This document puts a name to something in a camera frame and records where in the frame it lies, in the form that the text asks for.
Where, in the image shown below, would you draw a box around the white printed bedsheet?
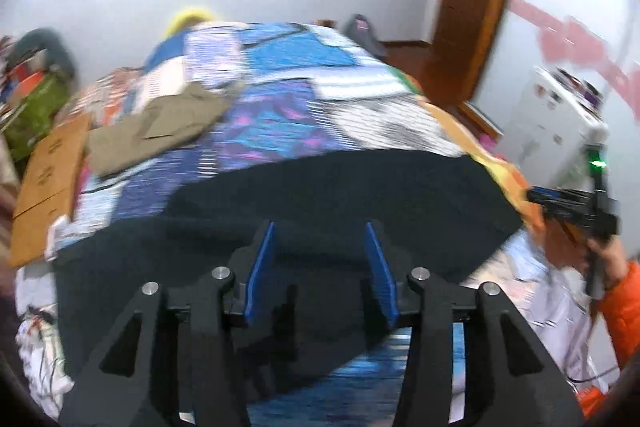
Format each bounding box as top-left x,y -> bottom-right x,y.
460,232 -> 621,403

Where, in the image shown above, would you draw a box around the brown cardboard box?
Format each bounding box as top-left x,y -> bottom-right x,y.
10,112 -> 93,268

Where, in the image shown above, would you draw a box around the grey plush pillow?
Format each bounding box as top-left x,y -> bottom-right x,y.
7,27 -> 78,78

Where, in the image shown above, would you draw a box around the pile of colourful clutter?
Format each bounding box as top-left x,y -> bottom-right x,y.
0,37 -> 51,108

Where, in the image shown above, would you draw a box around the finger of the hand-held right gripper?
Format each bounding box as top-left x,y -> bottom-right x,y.
525,188 -> 596,228

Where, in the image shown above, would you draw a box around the orange patterned cloth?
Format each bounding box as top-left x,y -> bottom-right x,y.
65,67 -> 151,132

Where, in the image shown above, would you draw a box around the person's right hand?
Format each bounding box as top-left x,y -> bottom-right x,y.
584,234 -> 629,293

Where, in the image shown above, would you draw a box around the olive green pants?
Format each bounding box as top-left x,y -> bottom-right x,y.
87,82 -> 246,180

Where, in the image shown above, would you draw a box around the person's orange sleeved right forearm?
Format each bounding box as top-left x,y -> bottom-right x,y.
575,259 -> 640,418

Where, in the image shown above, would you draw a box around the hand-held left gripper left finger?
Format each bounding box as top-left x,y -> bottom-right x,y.
59,221 -> 298,427

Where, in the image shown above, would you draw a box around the black pants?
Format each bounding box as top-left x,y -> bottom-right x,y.
52,152 -> 523,408

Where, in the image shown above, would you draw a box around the black pink gaming chair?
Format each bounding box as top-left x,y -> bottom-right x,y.
342,13 -> 388,58

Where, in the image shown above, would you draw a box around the white plastic cabinet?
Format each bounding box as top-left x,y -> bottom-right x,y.
495,67 -> 608,208

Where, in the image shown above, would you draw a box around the brown wooden door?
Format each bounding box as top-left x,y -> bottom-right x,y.
430,0 -> 521,108

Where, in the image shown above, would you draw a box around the yellow foam tube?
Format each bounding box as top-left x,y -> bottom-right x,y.
167,7 -> 221,38

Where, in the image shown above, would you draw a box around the green box with clutter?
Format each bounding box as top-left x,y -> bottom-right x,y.
0,72 -> 71,162

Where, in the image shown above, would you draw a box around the blue patchwork blanket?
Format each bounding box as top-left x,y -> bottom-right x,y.
47,22 -> 546,427

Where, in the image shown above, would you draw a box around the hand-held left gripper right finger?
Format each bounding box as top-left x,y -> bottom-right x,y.
361,221 -> 586,427

